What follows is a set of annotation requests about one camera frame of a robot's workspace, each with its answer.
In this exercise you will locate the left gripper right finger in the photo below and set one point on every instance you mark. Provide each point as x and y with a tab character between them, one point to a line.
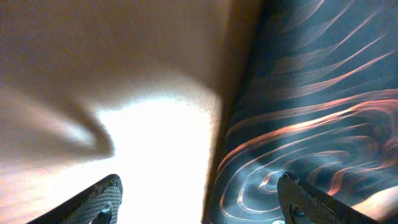
301	202

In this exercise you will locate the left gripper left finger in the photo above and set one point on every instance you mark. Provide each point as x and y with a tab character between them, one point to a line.
98	203

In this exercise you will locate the black cycling jersey orange lines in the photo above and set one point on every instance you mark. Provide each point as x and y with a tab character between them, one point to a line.
319	100

